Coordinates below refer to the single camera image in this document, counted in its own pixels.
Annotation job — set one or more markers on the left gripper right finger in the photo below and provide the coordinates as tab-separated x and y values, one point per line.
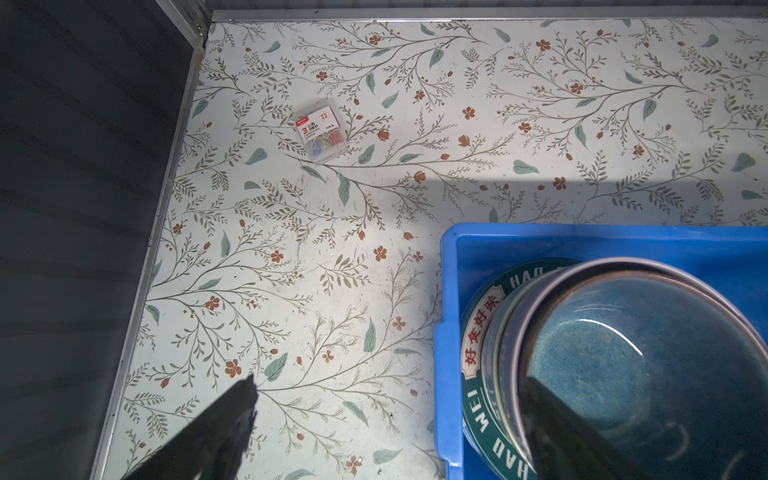
563	445

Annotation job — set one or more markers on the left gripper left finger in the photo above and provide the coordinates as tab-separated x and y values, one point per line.
212	446

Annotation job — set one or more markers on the green rim lettered plate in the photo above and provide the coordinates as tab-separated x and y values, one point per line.
482	322

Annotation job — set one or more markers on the grey blue bowl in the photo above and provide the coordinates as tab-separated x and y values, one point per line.
659	363

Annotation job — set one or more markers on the blue plastic bin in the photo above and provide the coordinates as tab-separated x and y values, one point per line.
733	260

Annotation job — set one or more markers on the floral table mat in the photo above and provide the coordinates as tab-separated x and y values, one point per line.
322	281

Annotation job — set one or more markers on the small clear container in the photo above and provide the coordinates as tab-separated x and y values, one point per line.
320	130

